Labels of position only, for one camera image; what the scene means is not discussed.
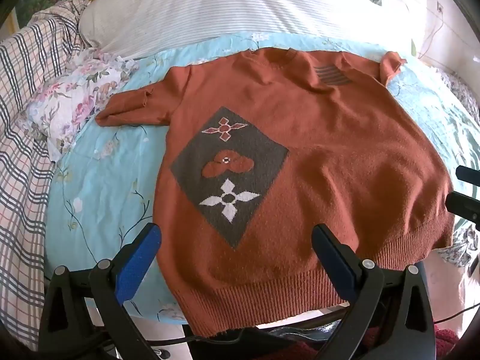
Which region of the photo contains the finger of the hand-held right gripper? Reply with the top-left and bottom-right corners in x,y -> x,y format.
446,191 -> 480,229
455,166 -> 480,187

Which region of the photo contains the black cable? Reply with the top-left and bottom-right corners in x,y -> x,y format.
150,328 -> 244,347

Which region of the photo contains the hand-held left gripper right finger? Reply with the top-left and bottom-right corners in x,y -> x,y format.
311,223 -> 437,360

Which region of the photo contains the thin wall cable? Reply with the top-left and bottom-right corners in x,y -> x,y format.
418,7 -> 451,61

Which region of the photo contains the plaid blanket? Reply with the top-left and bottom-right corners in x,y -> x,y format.
0,0 -> 98,342

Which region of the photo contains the dark floral cloth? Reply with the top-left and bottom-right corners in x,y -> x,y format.
431,225 -> 480,268

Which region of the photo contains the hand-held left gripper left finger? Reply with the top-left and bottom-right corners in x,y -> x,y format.
38,223 -> 163,360

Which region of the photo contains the orange knit sweater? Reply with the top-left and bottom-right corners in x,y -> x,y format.
95,47 -> 456,338

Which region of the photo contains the pink floral cloth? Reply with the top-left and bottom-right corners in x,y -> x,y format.
24,49 -> 139,162

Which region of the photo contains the light blue floral bedsheet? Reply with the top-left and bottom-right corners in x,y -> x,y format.
45,32 -> 480,325

